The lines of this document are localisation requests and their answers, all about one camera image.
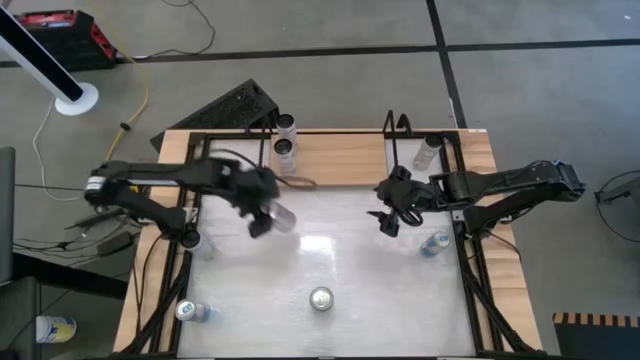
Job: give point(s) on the black aluminium table frame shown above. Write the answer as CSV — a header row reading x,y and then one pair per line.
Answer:
x,y
197,137

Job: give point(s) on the wooden table base board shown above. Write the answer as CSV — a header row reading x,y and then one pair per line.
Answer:
x,y
172,150

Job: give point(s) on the tall white yellow-banded can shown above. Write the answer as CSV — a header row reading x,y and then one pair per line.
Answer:
x,y
202,247
426,155

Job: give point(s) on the white yellow cylindrical container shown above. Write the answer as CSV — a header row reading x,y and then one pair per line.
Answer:
x,y
55,329

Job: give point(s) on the white fan stand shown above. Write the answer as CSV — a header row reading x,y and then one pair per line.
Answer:
x,y
75,102

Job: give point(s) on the silver Diet Coke can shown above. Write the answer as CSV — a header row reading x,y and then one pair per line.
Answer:
x,y
321,298
282,219

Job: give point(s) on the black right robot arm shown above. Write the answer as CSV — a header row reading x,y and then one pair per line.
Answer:
x,y
525,180

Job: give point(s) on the wooden shelf with black frame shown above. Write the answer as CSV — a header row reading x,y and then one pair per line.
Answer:
x,y
350,165

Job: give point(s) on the black box with striped edge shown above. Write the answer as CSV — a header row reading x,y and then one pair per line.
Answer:
x,y
595,340

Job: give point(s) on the grey stand leg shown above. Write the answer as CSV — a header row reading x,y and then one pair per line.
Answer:
x,y
622,191

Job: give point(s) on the white Celsius can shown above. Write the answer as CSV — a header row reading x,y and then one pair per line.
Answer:
x,y
286,162
286,122

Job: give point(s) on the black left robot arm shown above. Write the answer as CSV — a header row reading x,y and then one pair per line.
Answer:
x,y
150,175

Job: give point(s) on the black and red toolbox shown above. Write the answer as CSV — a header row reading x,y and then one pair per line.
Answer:
x,y
65,45

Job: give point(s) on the grey upright panel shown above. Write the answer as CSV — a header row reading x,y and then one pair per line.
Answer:
x,y
6,215

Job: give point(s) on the blue silver Red Bull can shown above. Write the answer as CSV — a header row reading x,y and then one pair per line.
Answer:
x,y
434,245
192,311

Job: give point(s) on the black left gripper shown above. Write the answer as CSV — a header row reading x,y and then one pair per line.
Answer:
x,y
252,195

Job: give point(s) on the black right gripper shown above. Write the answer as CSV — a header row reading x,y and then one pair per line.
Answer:
x,y
410,200

